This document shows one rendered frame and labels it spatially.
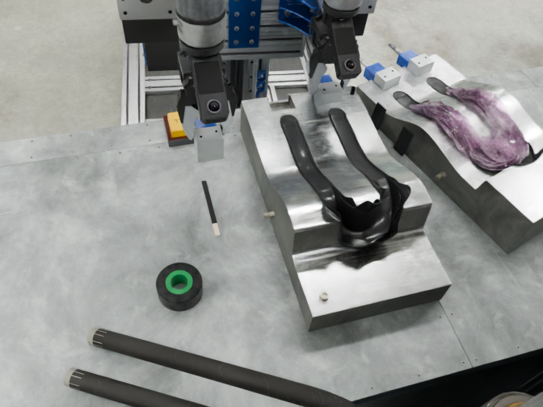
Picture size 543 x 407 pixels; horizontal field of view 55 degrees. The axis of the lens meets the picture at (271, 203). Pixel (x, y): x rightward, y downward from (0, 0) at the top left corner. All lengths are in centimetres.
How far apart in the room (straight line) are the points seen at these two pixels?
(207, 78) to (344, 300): 43
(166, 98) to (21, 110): 70
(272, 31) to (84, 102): 121
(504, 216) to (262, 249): 47
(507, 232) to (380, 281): 30
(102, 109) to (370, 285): 179
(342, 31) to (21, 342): 79
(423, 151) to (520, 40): 219
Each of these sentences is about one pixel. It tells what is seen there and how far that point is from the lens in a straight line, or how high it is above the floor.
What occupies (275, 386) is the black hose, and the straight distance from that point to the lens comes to 78.
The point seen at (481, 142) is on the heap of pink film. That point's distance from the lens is 117.
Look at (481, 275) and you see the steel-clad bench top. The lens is 108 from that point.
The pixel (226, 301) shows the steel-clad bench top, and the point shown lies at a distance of 95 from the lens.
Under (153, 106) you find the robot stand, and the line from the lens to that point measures 214.
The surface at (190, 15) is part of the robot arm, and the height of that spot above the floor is 121.
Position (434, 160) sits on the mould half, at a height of 85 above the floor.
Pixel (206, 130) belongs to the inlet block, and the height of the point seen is 96.
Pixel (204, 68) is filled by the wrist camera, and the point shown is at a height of 112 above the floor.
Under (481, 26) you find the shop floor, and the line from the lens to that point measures 331.
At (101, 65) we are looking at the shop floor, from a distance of 271.
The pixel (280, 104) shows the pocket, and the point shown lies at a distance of 117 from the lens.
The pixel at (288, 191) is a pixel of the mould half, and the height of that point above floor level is 92.
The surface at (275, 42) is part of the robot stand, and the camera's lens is 156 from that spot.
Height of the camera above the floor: 165
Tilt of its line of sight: 53 degrees down
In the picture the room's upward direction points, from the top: 7 degrees clockwise
